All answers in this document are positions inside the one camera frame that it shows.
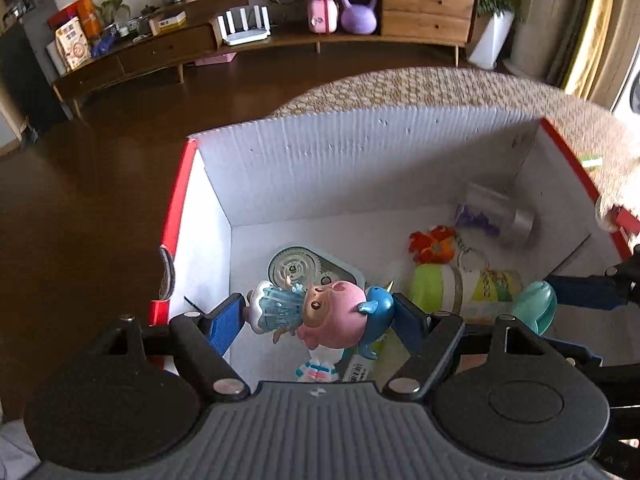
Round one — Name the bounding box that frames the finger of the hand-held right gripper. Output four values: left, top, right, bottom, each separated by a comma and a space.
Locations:
462, 332, 604, 370
544, 244, 640, 312

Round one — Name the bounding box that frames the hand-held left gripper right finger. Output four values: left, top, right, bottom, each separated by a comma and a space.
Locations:
381, 293, 547, 402

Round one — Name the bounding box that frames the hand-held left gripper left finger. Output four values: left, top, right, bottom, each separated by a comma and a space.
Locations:
106, 293, 251, 402

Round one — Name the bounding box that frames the teal small toy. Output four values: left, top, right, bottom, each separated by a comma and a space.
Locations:
513, 280, 559, 337

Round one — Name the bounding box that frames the pink pig figurine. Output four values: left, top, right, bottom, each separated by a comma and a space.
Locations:
244, 280, 396, 361

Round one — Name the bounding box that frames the orange flower charm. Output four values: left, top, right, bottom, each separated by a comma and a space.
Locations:
407, 225, 459, 265

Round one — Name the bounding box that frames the grey correction tape dispenser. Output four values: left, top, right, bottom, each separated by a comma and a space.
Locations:
266, 243, 369, 311

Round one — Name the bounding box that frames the white robot keychain toy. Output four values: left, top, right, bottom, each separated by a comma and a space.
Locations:
295, 342, 346, 385

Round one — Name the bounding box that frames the red cardboard box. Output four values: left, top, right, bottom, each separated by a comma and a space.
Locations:
148, 107, 633, 386

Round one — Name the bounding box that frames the washing machine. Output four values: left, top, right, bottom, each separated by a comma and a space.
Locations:
609, 49, 640, 117

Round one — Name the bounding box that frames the pink flat box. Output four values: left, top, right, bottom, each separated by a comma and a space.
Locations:
194, 52, 237, 67

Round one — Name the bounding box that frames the white planter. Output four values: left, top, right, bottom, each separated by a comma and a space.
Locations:
467, 9, 516, 71

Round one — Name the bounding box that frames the yellow curtain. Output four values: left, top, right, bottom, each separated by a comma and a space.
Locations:
562, 0, 619, 99

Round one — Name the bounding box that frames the white router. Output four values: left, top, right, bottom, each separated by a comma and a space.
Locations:
216, 4, 272, 46

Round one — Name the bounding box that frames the yellow and white box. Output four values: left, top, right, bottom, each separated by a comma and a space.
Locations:
148, 11, 188, 36

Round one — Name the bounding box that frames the purple kettlebell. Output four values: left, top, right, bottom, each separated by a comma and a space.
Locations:
339, 0, 379, 36

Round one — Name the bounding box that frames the wooden cabinet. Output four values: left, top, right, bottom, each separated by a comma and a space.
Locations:
50, 0, 477, 112

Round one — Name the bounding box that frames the snack bag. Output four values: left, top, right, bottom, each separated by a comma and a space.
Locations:
53, 15, 94, 71

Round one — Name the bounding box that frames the pink small suitcase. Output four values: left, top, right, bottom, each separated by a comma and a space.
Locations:
306, 0, 341, 35

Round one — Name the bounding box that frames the black cabinet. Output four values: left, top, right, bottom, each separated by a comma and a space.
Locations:
0, 0, 71, 134

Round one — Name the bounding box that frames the orange packet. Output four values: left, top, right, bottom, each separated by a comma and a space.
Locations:
47, 0, 104, 42

